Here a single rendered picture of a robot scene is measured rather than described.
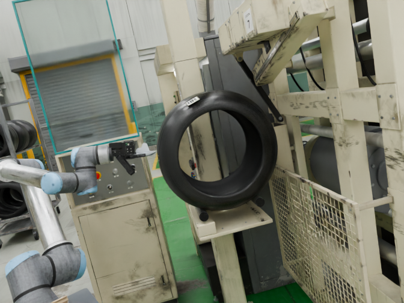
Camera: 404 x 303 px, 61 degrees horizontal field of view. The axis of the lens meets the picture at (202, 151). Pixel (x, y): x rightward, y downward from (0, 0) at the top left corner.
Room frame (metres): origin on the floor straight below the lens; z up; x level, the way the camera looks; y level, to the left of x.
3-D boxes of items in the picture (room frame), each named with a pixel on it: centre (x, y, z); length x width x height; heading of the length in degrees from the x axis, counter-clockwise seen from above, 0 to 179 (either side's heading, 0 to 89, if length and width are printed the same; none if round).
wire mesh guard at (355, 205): (1.53, -0.42, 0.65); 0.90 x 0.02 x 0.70; 7
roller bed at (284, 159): (1.99, -0.41, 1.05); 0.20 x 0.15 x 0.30; 7
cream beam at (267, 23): (1.63, -0.37, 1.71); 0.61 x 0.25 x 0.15; 7
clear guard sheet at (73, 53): (2.22, 0.65, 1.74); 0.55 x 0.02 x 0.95; 97
